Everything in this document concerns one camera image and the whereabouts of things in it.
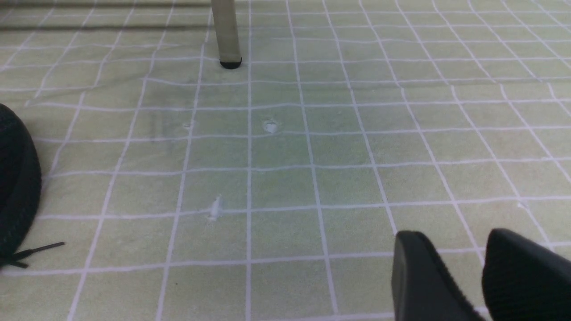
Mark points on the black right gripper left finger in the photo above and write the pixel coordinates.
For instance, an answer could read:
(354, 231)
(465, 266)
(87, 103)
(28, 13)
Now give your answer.
(422, 287)

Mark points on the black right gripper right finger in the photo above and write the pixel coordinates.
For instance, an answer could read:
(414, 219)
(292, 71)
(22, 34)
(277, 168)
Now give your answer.
(524, 281)

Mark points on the silver metal shoe rack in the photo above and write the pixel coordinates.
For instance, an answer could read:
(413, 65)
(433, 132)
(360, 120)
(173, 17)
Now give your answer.
(225, 24)

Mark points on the green checkered cloth mat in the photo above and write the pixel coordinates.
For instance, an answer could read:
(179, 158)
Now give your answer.
(187, 192)

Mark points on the black mesh sneaker right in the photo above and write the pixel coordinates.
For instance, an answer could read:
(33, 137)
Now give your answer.
(20, 189)

